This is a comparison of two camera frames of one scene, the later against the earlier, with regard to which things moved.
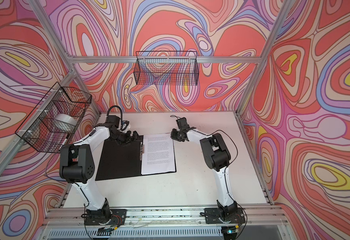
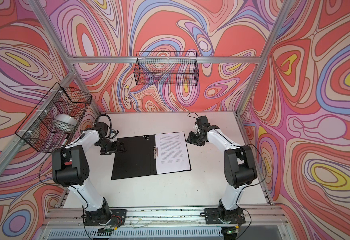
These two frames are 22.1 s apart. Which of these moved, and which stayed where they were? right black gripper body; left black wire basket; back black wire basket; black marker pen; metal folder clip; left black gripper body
Moved: metal folder clip; left black gripper body; right black gripper body
Stayed: left black wire basket; black marker pen; back black wire basket
